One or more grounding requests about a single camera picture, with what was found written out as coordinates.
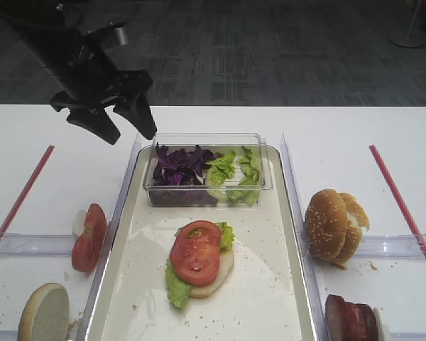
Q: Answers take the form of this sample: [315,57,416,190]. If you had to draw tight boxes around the white metal tray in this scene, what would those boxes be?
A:
[76,147,315,340]

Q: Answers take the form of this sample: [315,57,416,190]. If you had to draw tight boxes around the green lettuce in container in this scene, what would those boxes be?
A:
[205,146,262,206]

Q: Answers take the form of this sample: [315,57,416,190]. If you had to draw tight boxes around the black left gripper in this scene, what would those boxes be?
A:
[21,22,157,145]

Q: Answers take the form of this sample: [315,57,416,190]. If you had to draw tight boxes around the sesame bun front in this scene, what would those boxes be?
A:
[305,189,348,261]

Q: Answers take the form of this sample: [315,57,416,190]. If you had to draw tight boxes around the bottom bun on tray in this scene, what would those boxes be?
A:
[190,249,234,298]

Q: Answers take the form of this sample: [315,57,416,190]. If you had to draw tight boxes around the white stopper behind meat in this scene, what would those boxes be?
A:
[372,308,392,341]

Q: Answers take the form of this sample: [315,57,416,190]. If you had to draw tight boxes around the red straw rod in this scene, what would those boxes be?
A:
[368,145,426,261]
[0,145,55,241]

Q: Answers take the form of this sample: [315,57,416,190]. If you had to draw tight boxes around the round metal stand base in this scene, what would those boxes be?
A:
[388,0,426,49]

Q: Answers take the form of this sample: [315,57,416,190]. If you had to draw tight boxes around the clear holder lower left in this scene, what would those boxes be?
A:
[0,330,17,341]

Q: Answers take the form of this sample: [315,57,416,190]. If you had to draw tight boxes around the bun half left holder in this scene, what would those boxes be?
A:
[17,283,70,341]

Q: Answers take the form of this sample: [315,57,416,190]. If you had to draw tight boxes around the left red straw rod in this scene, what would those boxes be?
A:
[0,145,55,241]

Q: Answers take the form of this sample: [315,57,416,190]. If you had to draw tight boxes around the sliced meat patties stack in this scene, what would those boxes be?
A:
[325,294,379,341]

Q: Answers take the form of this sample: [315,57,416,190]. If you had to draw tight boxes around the red tomato slice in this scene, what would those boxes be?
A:
[170,220,221,287]

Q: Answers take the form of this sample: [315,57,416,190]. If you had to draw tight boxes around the clear holder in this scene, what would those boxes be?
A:
[0,330,17,341]
[354,234,426,260]
[0,232,75,256]
[390,332,426,341]

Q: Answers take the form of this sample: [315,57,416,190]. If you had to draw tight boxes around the remaining tomato slices stack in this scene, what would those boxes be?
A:
[72,203,107,273]

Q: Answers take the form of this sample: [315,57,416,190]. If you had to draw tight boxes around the white stopper behind tomatoes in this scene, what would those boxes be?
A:
[72,210,87,237]

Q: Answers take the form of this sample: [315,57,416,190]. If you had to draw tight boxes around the purple cabbage leaves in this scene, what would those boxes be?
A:
[149,144,223,207]

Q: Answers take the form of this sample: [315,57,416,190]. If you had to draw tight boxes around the lettuce leaf on bun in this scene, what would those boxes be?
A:
[165,222,235,310]

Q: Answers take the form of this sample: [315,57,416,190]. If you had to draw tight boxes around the sesame bun rear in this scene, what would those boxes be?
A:
[332,193,370,267]

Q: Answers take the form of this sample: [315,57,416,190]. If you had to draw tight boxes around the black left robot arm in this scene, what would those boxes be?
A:
[0,1,157,145]

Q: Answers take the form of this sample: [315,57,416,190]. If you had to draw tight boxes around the clear plastic container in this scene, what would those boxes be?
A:
[143,133,273,207]

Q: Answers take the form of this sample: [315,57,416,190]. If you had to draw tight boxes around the clear holder upper left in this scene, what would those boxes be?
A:
[0,232,75,256]

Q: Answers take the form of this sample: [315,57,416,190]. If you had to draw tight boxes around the clear holder lower right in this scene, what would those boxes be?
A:
[390,332,426,341]

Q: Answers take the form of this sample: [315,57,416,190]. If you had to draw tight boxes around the sesame bun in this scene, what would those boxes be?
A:
[305,189,348,261]
[332,193,370,267]

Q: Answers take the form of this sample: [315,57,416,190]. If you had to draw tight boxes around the clear holder upper right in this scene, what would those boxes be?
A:
[354,234,426,260]

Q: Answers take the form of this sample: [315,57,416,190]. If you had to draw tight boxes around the clear rail left of tray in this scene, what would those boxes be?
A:
[68,133,141,340]

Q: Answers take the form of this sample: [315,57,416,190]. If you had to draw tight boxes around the right red straw rod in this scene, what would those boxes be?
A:
[368,145,426,261]

